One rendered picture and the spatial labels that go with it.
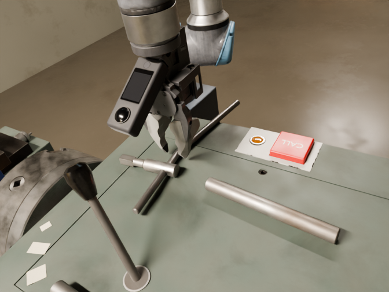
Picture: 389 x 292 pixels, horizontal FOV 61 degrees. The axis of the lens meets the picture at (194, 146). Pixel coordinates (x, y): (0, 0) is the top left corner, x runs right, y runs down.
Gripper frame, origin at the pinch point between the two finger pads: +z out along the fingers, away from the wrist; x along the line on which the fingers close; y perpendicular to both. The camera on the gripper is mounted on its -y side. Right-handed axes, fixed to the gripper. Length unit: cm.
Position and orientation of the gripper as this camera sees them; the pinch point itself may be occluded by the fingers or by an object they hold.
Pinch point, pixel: (172, 151)
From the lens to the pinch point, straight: 58.3
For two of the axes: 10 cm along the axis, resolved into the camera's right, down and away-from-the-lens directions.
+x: -8.5, -2.4, 4.7
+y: 5.1, -6.1, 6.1
